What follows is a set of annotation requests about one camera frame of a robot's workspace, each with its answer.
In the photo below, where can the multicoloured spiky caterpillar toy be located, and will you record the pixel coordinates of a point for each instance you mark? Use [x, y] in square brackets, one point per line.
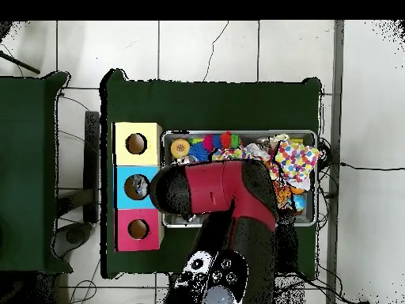
[221, 140]

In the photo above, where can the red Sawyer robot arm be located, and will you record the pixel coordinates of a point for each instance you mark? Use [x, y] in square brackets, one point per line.
[209, 187]

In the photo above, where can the wooden box with three holes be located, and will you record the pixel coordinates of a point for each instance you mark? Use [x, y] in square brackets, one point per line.
[123, 190]

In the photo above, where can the shallow clear mesh bin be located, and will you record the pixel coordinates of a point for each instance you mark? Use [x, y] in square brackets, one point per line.
[297, 221]

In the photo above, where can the blue spiky rubber ball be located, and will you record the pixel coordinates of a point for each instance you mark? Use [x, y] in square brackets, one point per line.
[199, 152]

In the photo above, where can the orange ball with cream dots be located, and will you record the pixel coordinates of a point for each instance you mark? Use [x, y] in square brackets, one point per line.
[180, 147]

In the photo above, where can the dark green table cloth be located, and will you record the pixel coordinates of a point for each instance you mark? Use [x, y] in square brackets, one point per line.
[31, 158]
[221, 101]

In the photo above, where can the polka dot cloth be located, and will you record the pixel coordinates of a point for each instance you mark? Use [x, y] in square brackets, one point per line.
[294, 161]

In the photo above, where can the black panel stand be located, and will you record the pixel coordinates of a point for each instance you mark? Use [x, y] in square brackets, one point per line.
[92, 164]

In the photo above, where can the grey stand base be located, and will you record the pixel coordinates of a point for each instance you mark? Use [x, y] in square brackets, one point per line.
[77, 235]

